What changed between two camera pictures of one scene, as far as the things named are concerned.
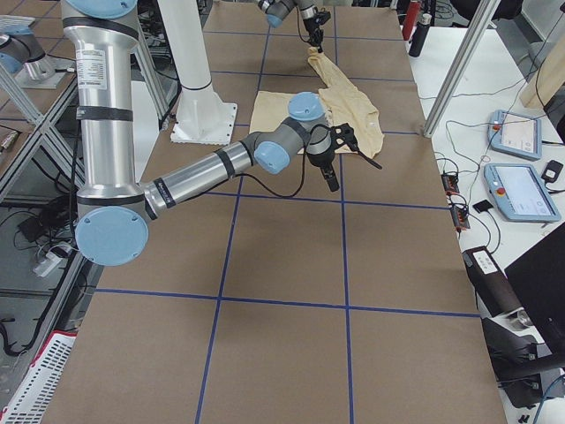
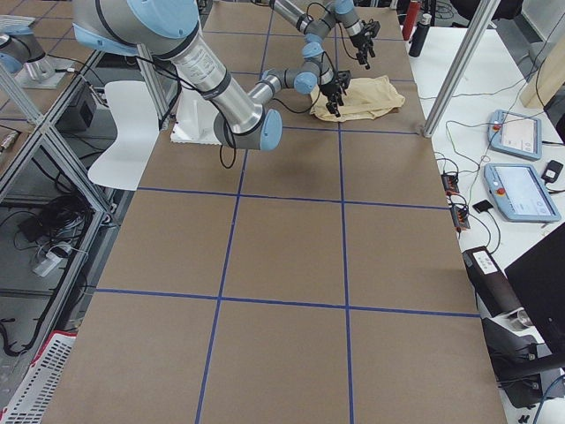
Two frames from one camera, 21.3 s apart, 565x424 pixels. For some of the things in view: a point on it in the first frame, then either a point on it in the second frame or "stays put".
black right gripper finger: x=329 y=175 -> x=337 y=102
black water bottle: x=419 y=35 stays put
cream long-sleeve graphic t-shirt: x=342 y=103 -> x=365 y=97
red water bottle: x=410 y=18 stays put
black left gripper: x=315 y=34 -> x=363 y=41
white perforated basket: x=31 y=402 stays put
